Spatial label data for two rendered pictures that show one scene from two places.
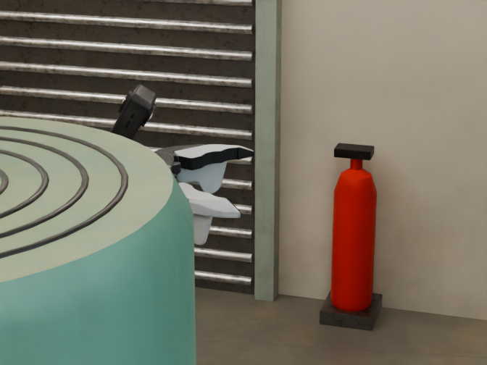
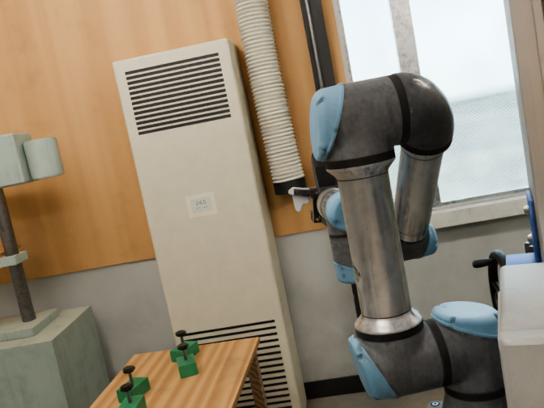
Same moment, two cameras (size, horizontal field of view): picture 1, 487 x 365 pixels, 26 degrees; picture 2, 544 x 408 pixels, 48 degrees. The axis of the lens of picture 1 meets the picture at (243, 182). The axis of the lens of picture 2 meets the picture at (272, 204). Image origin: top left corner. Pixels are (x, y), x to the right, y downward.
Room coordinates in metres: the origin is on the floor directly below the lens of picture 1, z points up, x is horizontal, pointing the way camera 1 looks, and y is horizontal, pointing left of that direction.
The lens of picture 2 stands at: (1.49, 1.52, 1.43)
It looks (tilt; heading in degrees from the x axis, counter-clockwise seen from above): 8 degrees down; 260
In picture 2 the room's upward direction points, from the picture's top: 11 degrees counter-clockwise
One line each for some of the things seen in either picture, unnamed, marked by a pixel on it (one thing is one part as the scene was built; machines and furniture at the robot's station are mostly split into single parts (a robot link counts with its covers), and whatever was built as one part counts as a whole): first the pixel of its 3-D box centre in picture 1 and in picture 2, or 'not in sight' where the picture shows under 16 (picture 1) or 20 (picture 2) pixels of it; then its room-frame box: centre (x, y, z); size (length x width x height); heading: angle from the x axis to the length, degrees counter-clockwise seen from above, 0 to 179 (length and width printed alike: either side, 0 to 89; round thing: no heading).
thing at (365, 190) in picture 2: not in sight; (376, 243); (1.16, 0.55, 1.19); 0.15 x 0.12 x 0.55; 174
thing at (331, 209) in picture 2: not in sight; (342, 210); (1.13, 0.29, 1.21); 0.11 x 0.08 x 0.09; 84
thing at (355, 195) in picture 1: (354, 233); not in sight; (3.24, -0.37, 0.30); 0.19 x 0.18 x 0.60; 163
